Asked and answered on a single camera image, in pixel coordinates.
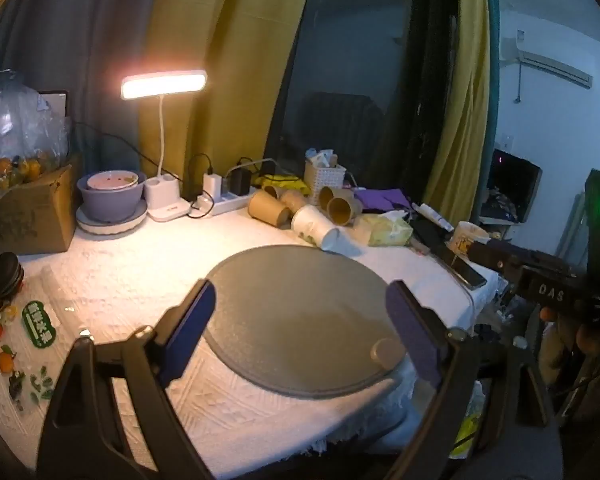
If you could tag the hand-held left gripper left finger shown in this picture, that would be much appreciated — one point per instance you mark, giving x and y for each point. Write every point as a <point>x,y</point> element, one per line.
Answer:
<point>190,332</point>

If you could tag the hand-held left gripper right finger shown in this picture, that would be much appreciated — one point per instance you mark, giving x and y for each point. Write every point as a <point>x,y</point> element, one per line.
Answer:
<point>416,332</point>

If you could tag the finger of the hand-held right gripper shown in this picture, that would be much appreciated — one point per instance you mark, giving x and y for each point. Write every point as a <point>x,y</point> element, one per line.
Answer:
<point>500,256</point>

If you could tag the white cup with yellow print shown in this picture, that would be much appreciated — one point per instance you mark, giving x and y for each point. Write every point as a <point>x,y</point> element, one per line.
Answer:
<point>464,240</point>

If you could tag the brown paper cup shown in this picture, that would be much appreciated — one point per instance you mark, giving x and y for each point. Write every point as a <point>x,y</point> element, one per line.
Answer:
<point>295,200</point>
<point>271,192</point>
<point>342,209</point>
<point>267,208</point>
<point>328,195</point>

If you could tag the white paper cup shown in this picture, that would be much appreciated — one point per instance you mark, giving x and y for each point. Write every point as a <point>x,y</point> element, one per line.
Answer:
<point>314,227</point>

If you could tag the person's right hand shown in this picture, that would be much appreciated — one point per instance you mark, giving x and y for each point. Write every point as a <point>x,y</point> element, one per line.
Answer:
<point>589,341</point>

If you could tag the smartphone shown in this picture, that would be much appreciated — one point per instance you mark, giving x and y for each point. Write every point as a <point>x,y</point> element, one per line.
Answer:
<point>467,275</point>

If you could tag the black wallet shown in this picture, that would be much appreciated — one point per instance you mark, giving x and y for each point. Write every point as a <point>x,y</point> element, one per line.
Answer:
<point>432,240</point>

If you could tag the black monitor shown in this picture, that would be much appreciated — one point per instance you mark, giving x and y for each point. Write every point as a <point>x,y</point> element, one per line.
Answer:
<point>512,187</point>

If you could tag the white tube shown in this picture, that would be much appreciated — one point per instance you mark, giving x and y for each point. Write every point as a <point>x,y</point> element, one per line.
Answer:
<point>432,215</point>

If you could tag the white textured tablecloth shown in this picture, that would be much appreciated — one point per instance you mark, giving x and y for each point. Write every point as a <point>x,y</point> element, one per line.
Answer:
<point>130,270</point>

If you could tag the yellow plastic bag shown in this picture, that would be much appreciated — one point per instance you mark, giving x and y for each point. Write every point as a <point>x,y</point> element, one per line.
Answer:
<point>467,425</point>

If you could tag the yellow tissue pack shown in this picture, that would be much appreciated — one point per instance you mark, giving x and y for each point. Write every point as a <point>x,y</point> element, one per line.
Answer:
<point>387,230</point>

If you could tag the grey round mat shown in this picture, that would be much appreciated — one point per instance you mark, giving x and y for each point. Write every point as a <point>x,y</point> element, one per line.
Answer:
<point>305,320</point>

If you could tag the white plate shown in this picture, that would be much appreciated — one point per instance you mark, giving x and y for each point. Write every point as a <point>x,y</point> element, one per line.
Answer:
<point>111,227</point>

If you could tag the purple cloth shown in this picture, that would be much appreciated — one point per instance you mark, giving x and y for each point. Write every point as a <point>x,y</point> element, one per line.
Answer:
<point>380,199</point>

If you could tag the white power strip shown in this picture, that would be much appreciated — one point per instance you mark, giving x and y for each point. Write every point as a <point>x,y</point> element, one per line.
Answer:
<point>227,202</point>

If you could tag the white charger plug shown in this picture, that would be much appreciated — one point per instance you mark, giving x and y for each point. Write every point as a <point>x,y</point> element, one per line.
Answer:
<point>211,185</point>

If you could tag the purple bowl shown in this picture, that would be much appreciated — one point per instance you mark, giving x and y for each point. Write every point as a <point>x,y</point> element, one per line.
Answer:
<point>111,205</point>

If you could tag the black charger plug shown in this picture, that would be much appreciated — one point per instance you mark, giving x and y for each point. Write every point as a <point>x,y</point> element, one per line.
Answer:
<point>241,181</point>

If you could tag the fruit print plastic bag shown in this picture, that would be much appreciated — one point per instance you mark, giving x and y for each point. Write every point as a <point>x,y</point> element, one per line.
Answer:
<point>27,335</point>

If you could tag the pink bowl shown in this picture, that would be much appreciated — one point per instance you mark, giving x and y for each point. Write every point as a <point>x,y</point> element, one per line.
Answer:
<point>112,180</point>

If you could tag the yellow curtain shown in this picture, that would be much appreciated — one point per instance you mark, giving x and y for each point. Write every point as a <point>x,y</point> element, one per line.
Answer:
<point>220,35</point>
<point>467,85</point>

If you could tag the yellow cloth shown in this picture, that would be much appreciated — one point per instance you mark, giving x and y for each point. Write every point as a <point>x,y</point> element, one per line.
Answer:
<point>285,183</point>

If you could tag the white woven basket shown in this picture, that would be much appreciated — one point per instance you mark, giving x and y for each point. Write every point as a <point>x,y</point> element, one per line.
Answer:
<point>324,177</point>

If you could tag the black round case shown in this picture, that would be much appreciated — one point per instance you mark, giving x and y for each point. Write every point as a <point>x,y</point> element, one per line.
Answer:
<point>2,275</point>

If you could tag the cardboard box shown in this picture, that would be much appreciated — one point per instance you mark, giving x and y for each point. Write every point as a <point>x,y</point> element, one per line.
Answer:
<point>27,217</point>

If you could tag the white air conditioner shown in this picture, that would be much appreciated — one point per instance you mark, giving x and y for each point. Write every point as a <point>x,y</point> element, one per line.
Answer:
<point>550,62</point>

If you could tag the white desk lamp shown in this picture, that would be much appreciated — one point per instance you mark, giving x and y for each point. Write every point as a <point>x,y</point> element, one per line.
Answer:
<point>162,85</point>

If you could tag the clear bag of oranges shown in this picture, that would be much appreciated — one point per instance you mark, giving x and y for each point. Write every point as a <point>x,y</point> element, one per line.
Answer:
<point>25,130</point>

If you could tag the teal curtain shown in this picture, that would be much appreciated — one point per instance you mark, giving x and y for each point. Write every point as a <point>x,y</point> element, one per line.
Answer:
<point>80,35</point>

